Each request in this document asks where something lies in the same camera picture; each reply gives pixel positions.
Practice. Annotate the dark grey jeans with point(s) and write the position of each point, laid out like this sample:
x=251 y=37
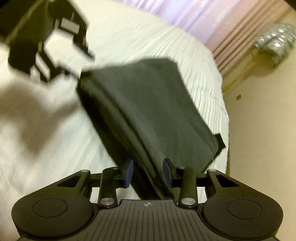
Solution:
x=143 y=112

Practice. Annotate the striped white bedspread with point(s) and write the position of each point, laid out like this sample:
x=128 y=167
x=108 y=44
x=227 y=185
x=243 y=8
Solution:
x=46 y=133

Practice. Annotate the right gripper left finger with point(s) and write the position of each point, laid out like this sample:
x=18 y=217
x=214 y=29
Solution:
x=111 y=179

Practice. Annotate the pink sheer curtain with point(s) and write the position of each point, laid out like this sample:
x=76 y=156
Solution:
x=227 y=28

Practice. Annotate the silver patterned bag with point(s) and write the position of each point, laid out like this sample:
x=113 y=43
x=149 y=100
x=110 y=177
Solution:
x=277 y=42

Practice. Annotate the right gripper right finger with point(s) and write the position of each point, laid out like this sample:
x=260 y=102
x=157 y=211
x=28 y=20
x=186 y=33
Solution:
x=183 y=178

